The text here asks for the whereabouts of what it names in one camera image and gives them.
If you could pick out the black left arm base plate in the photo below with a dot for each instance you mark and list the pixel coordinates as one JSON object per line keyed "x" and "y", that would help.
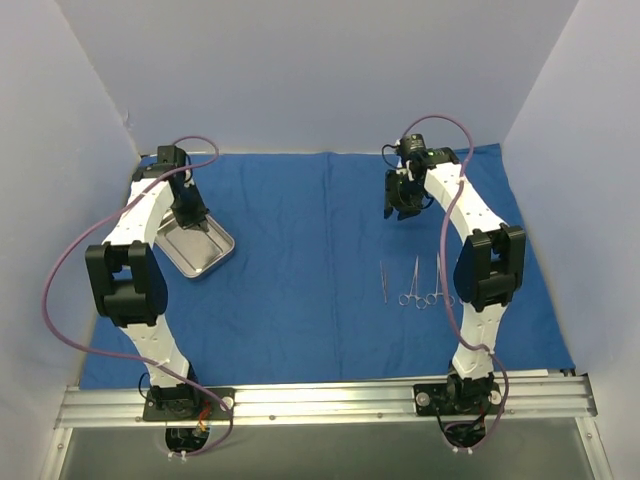
{"x": 180, "y": 403}

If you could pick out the stainless steel instrument tray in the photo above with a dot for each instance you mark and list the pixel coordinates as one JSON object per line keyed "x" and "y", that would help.
{"x": 195, "y": 252}

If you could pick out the steel tweezers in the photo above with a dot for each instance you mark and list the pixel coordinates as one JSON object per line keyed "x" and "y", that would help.
{"x": 384, "y": 282}

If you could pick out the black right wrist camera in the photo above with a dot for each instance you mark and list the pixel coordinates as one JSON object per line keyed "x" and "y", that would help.
{"x": 411, "y": 145}

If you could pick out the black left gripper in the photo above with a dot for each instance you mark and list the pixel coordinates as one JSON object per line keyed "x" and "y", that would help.
{"x": 190, "y": 216}

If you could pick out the steel hemostat clamp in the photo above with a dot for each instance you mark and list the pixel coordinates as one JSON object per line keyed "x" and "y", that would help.
{"x": 412, "y": 296}

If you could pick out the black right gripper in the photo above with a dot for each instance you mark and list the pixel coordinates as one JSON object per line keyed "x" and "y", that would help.
{"x": 402, "y": 205}

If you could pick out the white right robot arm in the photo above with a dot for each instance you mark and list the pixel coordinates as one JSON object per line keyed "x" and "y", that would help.
{"x": 489, "y": 268}

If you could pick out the aluminium front frame rail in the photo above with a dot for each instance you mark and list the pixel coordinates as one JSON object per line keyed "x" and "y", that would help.
{"x": 532, "y": 394}

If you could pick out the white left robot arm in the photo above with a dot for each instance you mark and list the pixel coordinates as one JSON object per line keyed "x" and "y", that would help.
{"x": 128, "y": 285}

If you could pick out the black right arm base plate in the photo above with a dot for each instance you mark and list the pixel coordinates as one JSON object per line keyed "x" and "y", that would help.
{"x": 455, "y": 399}

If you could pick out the blue surgical drape cloth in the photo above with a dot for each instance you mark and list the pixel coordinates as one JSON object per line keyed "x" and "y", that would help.
{"x": 300, "y": 300}

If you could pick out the steel surgical forceps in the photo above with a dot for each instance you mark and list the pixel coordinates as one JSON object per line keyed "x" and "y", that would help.
{"x": 438, "y": 295}

